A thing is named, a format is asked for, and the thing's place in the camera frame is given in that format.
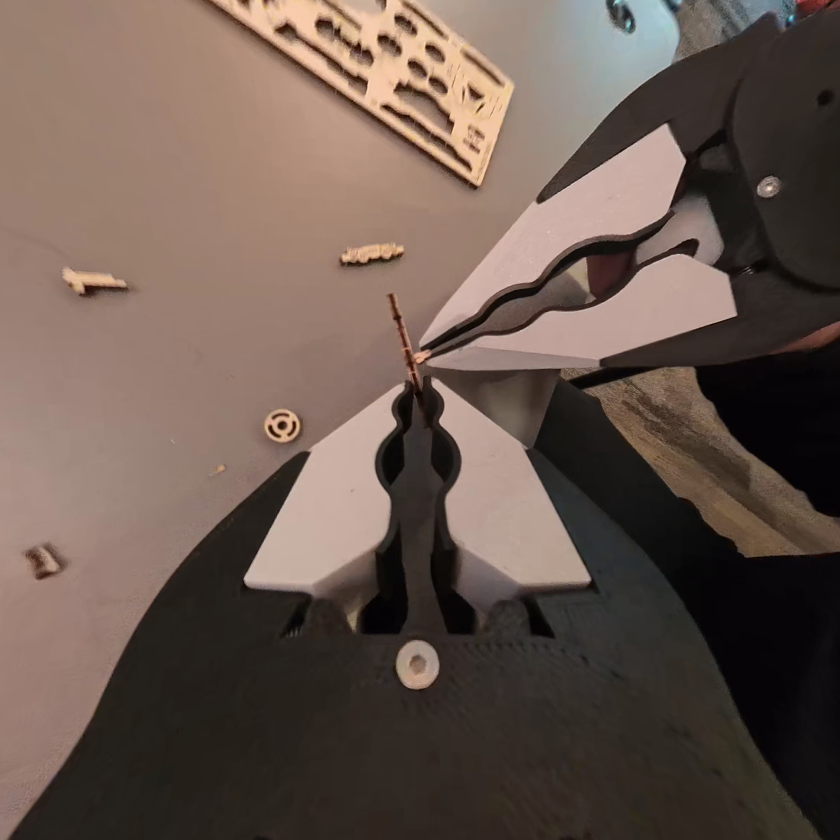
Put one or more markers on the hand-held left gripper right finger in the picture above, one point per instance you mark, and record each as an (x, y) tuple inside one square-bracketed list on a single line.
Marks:
[(518, 525)]

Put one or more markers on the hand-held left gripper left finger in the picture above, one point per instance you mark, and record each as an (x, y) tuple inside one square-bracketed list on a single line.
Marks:
[(315, 525)]

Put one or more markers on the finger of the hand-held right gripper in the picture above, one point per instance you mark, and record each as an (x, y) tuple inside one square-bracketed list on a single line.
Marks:
[(623, 321), (590, 203)]

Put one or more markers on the round wooden wheel part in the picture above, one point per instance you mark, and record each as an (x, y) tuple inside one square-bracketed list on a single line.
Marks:
[(268, 425)]

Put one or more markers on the slender wooden frame part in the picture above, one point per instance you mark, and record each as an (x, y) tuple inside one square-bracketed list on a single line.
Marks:
[(401, 334)]

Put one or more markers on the thin wooden parts sheet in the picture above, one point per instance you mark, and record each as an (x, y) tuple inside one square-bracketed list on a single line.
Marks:
[(387, 88)]

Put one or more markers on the person's right forearm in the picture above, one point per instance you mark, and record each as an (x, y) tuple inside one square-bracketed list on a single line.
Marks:
[(774, 426)]

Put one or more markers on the person's right hand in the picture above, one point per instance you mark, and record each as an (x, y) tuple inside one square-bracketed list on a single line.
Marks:
[(820, 339)]

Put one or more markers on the small wooden hook part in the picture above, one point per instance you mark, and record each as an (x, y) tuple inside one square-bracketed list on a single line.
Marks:
[(44, 561)]

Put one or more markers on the small T-shaped wooden part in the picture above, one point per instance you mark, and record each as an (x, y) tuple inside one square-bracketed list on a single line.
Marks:
[(92, 281)]

